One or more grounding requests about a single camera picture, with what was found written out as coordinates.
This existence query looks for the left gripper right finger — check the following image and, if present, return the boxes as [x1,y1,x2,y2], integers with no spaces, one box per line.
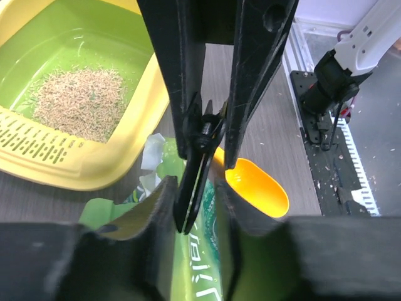
[216,180,400,300]

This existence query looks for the clean litter pellets in box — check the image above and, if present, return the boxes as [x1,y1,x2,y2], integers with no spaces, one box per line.
[32,68,127,143]

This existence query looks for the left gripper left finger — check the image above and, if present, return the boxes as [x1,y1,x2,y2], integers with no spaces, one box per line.
[1,176,177,300]

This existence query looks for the black bag clip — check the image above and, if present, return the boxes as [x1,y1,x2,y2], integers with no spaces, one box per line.
[174,93,226,235]

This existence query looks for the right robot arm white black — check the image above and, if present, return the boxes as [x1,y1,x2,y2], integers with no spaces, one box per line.
[138,1,400,168]

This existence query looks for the green cat litter bag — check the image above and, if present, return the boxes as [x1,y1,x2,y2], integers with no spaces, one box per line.
[79,133,224,301]

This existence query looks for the yellow plastic scoop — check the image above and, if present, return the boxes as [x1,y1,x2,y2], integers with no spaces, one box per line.
[212,147,289,218]

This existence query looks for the yellow green litter box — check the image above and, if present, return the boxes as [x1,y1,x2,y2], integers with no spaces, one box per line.
[1,1,169,191]

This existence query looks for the aluminium rail frame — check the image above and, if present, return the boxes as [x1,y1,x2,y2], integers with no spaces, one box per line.
[281,18,401,217]

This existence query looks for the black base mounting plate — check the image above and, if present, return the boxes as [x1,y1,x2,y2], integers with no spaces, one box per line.
[289,71,380,216]

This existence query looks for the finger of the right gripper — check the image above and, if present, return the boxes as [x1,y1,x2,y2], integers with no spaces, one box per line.
[138,0,206,159]
[224,1,298,169]

